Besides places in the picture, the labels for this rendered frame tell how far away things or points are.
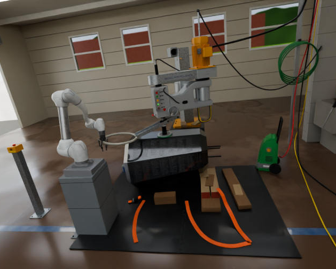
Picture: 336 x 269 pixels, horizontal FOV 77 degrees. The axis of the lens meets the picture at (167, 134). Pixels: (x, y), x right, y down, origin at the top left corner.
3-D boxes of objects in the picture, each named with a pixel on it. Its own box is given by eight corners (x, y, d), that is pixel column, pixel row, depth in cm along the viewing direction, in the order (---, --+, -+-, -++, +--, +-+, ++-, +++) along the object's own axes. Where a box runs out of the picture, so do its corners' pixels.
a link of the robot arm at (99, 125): (107, 129, 277) (99, 128, 282) (105, 117, 272) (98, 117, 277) (101, 131, 268) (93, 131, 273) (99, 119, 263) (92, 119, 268)
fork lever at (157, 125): (176, 115, 317) (174, 111, 315) (180, 117, 299) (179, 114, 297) (135, 135, 307) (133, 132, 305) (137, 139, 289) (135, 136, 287)
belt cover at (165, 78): (209, 78, 318) (208, 66, 313) (217, 78, 295) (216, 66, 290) (147, 87, 295) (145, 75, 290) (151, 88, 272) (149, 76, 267)
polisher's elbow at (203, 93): (194, 100, 318) (193, 87, 311) (205, 97, 324) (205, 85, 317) (201, 101, 301) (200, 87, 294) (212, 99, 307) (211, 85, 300)
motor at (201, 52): (205, 66, 314) (204, 38, 300) (216, 66, 285) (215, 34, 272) (188, 69, 307) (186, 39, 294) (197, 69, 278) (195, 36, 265)
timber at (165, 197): (155, 205, 291) (153, 197, 287) (155, 199, 302) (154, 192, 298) (176, 203, 288) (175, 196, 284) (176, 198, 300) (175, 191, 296)
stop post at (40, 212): (39, 208, 317) (14, 142, 281) (51, 208, 313) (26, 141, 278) (29, 218, 298) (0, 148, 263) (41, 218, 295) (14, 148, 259)
